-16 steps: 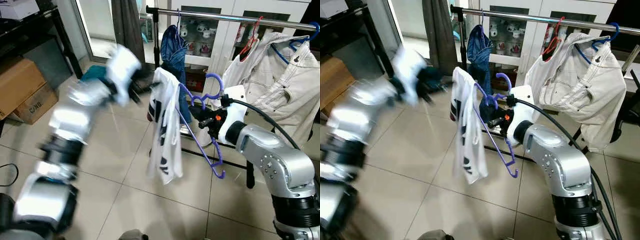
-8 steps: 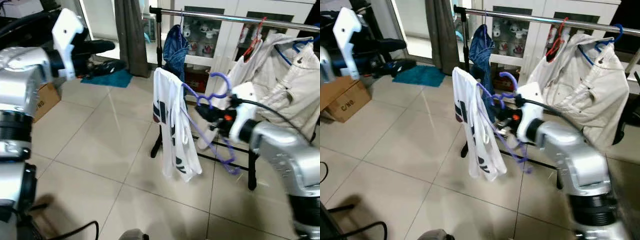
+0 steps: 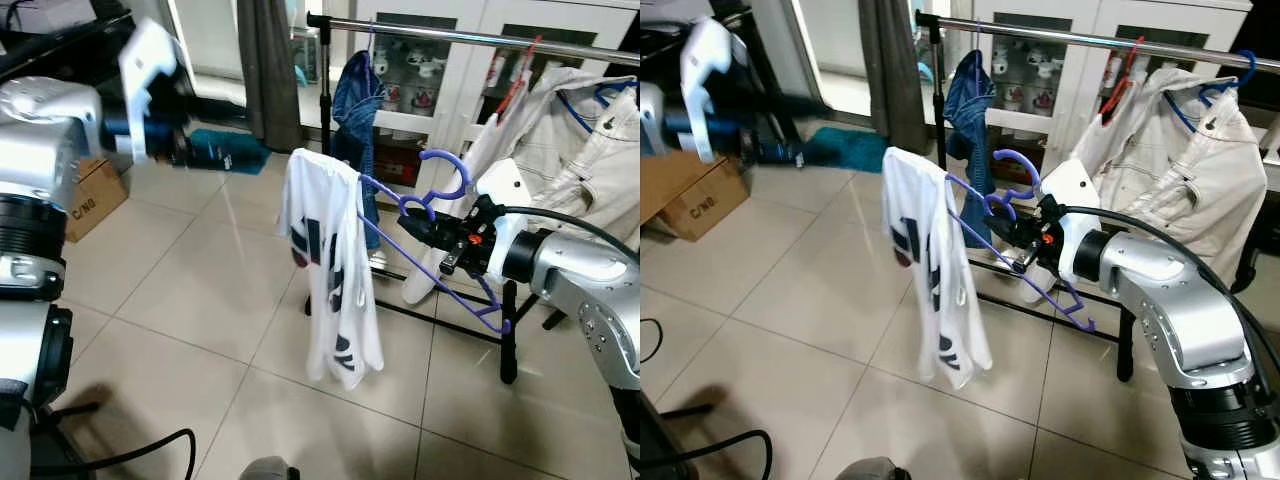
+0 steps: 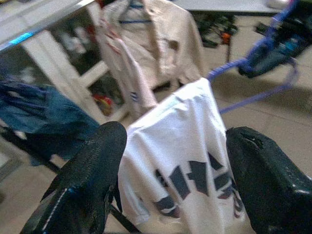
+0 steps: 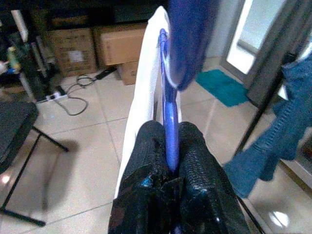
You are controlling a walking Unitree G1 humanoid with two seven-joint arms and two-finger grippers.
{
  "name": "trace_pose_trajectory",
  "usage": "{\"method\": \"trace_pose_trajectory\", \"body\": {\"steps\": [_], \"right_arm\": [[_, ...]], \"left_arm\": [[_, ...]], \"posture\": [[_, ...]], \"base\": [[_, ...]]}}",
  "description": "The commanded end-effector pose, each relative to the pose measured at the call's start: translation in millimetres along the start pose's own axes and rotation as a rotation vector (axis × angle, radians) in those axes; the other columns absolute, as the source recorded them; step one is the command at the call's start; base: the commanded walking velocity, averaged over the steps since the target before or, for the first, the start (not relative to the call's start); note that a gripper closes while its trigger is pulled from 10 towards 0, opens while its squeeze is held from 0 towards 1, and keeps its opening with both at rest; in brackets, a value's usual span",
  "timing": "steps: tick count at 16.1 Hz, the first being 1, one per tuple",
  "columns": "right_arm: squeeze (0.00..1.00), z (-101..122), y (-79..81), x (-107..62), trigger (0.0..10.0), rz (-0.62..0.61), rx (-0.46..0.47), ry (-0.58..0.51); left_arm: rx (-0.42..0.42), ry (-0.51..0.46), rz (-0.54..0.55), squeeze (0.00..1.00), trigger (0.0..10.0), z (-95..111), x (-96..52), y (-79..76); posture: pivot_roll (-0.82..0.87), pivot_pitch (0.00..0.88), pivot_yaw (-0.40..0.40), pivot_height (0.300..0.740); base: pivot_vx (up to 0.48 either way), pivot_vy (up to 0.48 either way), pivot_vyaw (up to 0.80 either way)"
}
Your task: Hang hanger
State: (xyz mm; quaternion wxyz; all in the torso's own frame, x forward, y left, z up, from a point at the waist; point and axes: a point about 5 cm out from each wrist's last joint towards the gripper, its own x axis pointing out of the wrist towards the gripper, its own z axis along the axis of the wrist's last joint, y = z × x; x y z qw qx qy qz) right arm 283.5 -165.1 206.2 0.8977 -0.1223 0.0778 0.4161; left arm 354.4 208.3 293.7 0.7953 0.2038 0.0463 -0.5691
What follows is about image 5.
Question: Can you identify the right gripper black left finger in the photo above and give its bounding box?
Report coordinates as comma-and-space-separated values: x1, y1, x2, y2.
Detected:
108, 120, 176, 234

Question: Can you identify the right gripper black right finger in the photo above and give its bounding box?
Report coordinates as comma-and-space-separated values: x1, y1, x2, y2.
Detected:
176, 123, 252, 234

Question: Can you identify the purple plastic clothes hanger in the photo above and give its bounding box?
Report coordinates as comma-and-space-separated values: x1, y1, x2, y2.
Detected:
157, 0, 219, 176

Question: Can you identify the white t-shirt dark print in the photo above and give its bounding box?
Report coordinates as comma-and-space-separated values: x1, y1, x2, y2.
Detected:
114, 6, 182, 203

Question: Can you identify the blue denim garment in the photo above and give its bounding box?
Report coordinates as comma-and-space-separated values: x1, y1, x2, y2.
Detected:
223, 57, 312, 198

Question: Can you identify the teal floor mat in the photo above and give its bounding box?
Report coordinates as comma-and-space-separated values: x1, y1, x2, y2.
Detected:
196, 69, 249, 108

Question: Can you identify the small cardboard box printed C/NO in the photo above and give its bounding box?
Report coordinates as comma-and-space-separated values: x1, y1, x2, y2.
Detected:
116, 62, 140, 86

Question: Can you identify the black power strip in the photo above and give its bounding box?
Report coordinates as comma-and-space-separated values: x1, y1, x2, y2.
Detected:
96, 67, 117, 80

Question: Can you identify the white power strip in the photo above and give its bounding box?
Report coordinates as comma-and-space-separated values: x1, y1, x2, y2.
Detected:
36, 91, 68, 103

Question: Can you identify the large plain cardboard box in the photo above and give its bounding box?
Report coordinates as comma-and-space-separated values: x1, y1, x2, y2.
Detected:
94, 23, 149, 66

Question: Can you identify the grey curtain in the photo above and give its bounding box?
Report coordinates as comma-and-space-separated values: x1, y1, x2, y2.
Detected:
246, 0, 312, 108

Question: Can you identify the cardboard box white label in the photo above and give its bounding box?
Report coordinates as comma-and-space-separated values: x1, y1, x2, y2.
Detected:
47, 26, 98, 78

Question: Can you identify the black metal shelf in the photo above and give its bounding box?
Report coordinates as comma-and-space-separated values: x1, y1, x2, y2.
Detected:
0, 9, 56, 104

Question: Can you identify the glass balcony door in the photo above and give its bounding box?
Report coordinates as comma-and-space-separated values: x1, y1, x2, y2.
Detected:
219, 0, 312, 81

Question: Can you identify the pale green bottle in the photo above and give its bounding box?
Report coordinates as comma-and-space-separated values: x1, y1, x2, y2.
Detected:
6, 46, 20, 74

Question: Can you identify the black clothes rack silver rail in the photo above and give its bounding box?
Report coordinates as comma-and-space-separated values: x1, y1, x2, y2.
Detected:
233, 60, 288, 158

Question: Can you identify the grey floor cable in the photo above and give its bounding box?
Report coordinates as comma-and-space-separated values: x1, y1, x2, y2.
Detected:
57, 74, 98, 117

